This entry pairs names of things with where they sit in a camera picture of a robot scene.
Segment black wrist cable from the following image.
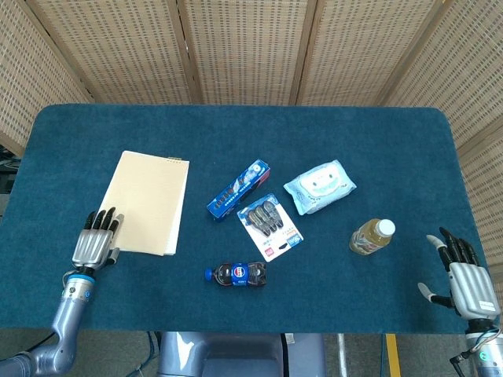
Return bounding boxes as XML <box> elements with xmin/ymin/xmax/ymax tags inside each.
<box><xmin>449</xmin><ymin>328</ymin><xmax>503</xmax><ymax>369</ymax></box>

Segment blue-grey robot torso base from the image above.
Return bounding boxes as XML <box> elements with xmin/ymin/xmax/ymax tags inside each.
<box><xmin>156</xmin><ymin>331</ymin><xmax>327</xmax><ymax>377</ymax></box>

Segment woven bamboo screen panel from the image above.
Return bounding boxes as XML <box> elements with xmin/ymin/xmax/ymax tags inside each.
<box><xmin>176</xmin><ymin>0</ymin><xmax>318</xmax><ymax>106</ymax></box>
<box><xmin>0</xmin><ymin>0</ymin><xmax>95</xmax><ymax>158</ymax></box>
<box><xmin>23</xmin><ymin>0</ymin><xmax>204</xmax><ymax>105</ymax></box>
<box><xmin>457</xmin><ymin>131</ymin><xmax>503</xmax><ymax>272</ymax></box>
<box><xmin>294</xmin><ymin>0</ymin><xmax>453</xmax><ymax>107</ymax></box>
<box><xmin>376</xmin><ymin>0</ymin><xmax>503</xmax><ymax>155</ymax></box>

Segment yellow tea bottle white cap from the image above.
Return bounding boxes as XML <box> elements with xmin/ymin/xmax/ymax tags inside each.
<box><xmin>348</xmin><ymin>218</ymin><xmax>397</xmax><ymax>257</ymax></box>

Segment small Pepsi cola bottle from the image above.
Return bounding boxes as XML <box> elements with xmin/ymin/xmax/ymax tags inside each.
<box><xmin>204</xmin><ymin>261</ymin><xmax>270</xmax><ymax>288</ymax></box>

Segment yellow floor tape strip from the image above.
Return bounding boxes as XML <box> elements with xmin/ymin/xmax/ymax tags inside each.
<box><xmin>384</xmin><ymin>333</ymin><xmax>402</xmax><ymax>377</ymax></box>

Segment blue Oreo cookie box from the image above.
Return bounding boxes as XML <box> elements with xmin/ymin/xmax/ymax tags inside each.
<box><xmin>206</xmin><ymin>158</ymin><xmax>272</xmax><ymax>224</ymax></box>

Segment light blue wet wipes pack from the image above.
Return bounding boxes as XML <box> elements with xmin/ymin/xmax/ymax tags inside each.
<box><xmin>282</xmin><ymin>159</ymin><xmax>358</xmax><ymax>217</ymax></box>

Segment dark teal table cloth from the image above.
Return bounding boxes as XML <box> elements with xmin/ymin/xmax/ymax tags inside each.
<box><xmin>0</xmin><ymin>103</ymin><xmax>497</xmax><ymax>335</ymax></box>

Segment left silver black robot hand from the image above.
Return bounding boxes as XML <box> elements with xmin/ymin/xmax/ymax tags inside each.
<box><xmin>72</xmin><ymin>207</ymin><xmax>125</xmax><ymax>272</ymax></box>

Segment white table leg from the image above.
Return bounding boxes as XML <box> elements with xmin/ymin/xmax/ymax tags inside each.
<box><xmin>336</xmin><ymin>333</ymin><xmax>350</xmax><ymax>377</ymax></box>

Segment beige notepad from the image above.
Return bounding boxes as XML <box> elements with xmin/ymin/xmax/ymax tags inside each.
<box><xmin>94</xmin><ymin>150</ymin><xmax>191</xmax><ymax>257</ymax></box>

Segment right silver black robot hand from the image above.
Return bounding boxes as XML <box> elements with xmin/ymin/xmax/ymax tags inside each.
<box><xmin>417</xmin><ymin>227</ymin><xmax>500</xmax><ymax>321</ymax></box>

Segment correction tape blister pack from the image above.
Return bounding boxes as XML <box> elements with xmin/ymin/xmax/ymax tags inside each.
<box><xmin>236</xmin><ymin>192</ymin><xmax>306</xmax><ymax>263</ymax></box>

